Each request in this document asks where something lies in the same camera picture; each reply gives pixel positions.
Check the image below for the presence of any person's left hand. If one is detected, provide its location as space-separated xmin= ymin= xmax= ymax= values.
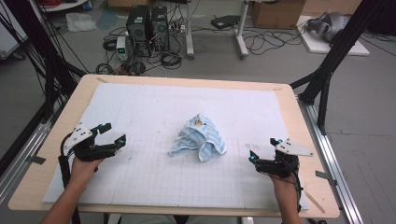
xmin=70 ymin=156 xmax=106 ymax=188

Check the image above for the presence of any flat black device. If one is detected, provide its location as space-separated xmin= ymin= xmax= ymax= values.
xmin=210 ymin=14 xmax=241 ymax=30

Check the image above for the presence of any narrow black computer tower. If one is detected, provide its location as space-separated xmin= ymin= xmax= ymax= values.
xmin=150 ymin=6 xmax=171 ymax=52

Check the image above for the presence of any black frame post with cables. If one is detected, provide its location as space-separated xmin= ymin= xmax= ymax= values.
xmin=0 ymin=0 xmax=89 ymax=124

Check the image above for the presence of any white floor board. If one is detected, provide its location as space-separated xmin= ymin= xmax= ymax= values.
xmin=295 ymin=15 xmax=371 ymax=57

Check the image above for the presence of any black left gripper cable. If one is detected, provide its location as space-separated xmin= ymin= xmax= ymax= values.
xmin=57 ymin=133 xmax=82 ymax=224

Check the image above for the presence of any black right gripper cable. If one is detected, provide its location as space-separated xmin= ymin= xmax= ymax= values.
xmin=281 ymin=155 xmax=304 ymax=214

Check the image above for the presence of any white power supply unit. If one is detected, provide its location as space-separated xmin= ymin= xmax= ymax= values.
xmin=116 ymin=35 xmax=130 ymax=62

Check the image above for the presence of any aluminium rail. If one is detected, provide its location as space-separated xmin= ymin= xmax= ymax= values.
xmin=0 ymin=102 xmax=62 ymax=204
xmin=297 ymin=94 xmax=365 ymax=224

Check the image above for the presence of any round white table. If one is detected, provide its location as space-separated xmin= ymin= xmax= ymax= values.
xmin=36 ymin=0 xmax=91 ymax=13

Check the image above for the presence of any white desk leg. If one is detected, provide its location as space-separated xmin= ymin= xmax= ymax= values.
xmin=234 ymin=0 xmax=250 ymax=60
xmin=184 ymin=0 xmax=196 ymax=60

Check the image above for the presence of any large cardboard box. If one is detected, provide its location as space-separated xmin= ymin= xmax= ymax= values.
xmin=250 ymin=0 xmax=307 ymax=30

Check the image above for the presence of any white cabinet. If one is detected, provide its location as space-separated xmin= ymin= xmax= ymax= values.
xmin=0 ymin=0 xmax=28 ymax=61

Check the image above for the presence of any white grid foam mat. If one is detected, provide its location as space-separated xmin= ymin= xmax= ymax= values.
xmin=41 ymin=82 xmax=311 ymax=211

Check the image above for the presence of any person's right hand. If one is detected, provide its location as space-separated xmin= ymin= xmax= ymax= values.
xmin=269 ymin=175 xmax=300 ymax=194

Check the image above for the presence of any grey headset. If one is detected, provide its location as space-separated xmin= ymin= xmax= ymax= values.
xmin=305 ymin=11 xmax=351 ymax=43

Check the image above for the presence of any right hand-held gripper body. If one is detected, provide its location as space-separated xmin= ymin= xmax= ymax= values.
xmin=255 ymin=138 xmax=314 ymax=179

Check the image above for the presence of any clear plastic bag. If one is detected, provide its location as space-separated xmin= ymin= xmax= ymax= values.
xmin=65 ymin=12 xmax=98 ymax=34

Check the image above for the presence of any black tape piece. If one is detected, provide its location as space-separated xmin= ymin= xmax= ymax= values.
xmin=26 ymin=155 xmax=47 ymax=166
xmin=315 ymin=170 xmax=338 ymax=188

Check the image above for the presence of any tangle of floor cables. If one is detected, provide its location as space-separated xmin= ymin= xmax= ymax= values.
xmin=242 ymin=27 xmax=305 ymax=57

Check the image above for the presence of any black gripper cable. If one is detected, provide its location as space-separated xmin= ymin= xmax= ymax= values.
xmin=57 ymin=133 xmax=82 ymax=224
xmin=281 ymin=155 xmax=304 ymax=214

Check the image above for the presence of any coiled black cable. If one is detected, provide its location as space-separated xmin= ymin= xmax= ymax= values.
xmin=160 ymin=50 xmax=183 ymax=71

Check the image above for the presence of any blue striped towel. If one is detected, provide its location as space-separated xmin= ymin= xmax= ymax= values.
xmin=168 ymin=113 xmax=228 ymax=163

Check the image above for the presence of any wide black computer tower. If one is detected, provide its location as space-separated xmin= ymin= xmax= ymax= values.
xmin=125 ymin=5 xmax=152 ymax=58

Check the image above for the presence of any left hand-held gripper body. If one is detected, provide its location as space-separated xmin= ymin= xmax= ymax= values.
xmin=64 ymin=122 xmax=117 ymax=162

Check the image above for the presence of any thin wooden stick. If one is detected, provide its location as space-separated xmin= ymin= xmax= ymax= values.
xmin=303 ymin=182 xmax=327 ymax=215

